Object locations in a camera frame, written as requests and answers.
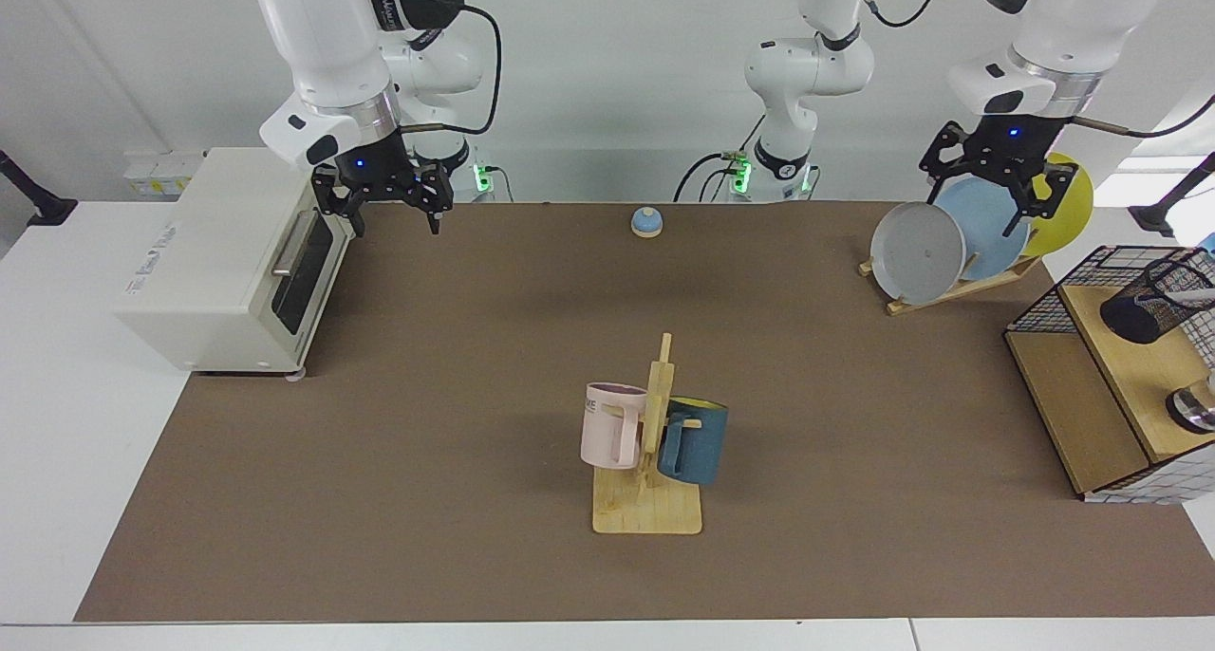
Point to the white marker with blue cap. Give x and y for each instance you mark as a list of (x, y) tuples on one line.
[(1198, 295)]

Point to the black mesh pen holder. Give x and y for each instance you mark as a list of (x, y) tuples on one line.
[(1144, 319)]

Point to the light blue plate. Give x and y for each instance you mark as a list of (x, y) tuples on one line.
[(987, 229)]

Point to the yellow plate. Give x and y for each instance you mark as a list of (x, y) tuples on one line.
[(1068, 214)]

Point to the grey plate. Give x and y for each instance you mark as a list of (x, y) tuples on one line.
[(916, 252)]

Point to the wooden plate rack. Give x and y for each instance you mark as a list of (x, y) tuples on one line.
[(949, 293)]

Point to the pale toaster oven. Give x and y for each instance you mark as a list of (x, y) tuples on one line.
[(218, 252)]

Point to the small blue round bell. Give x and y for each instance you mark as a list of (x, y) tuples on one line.
[(646, 222)]

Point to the round silver metal lid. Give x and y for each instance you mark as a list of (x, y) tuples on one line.
[(1198, 409)]

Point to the pink mug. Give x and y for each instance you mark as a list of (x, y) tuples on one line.
[(603, 433)]

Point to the brown table cloth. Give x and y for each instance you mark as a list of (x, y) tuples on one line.
[(475, 499)]

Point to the dark blue mug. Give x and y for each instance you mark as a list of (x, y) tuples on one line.
[(702, 442)]

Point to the wooden cup stand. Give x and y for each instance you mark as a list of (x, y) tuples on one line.
[(645, 509)]

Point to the black camera stand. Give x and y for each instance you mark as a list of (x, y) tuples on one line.
[(1153, 216), (47, 210)]

